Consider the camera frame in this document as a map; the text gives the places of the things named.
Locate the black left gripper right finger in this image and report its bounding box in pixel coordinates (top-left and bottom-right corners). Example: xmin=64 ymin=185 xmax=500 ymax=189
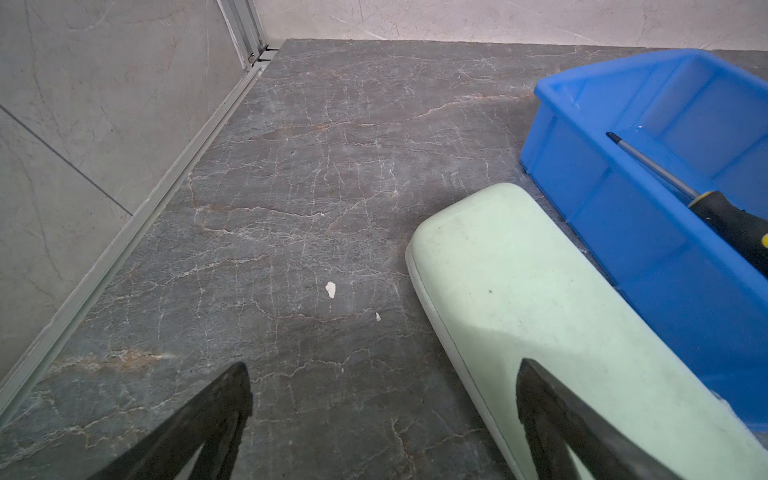
xmin=516 ymin=358 xmax=679 ymax=479

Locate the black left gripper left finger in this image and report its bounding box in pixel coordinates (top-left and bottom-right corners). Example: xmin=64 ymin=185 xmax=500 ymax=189
xmin=91 ymin=362 xmax=253 ymax=479

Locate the black yellow screwdriver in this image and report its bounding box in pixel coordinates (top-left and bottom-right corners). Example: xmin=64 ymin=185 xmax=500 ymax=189
xmin=606 ymin=132 xmax=767 ymax=277

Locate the blue plastic bin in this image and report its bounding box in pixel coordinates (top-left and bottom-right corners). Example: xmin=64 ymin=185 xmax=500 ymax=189
xmin=521 ymin=49 xmax=767 ymax=431

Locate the pale green case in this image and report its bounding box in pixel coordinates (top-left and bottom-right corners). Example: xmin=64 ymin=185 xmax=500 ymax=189
xmin=406 ymin=183 xmax=767 ymax=479

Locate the aluminium left floor rail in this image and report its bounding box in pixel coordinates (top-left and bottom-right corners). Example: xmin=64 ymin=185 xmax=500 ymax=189
xmin=1 ymin=48 xmax=279 ymax=426

